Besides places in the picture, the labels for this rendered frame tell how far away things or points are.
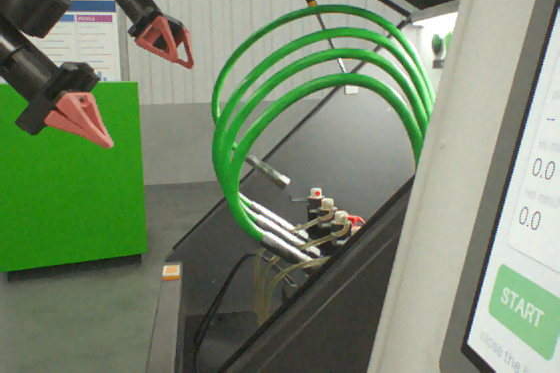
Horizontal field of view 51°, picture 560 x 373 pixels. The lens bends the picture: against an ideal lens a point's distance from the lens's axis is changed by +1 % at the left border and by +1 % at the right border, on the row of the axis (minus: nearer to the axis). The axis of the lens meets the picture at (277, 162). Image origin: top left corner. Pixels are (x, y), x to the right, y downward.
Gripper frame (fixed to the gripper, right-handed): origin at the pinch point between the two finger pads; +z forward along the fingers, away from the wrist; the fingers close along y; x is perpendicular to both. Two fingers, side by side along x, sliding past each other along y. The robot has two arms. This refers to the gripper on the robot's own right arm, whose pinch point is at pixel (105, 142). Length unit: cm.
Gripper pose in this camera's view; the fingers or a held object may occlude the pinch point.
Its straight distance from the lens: 76.7
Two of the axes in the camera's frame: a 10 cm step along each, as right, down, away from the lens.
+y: 6.7, -7.1, -1.9
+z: 7.3, 6.9, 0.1
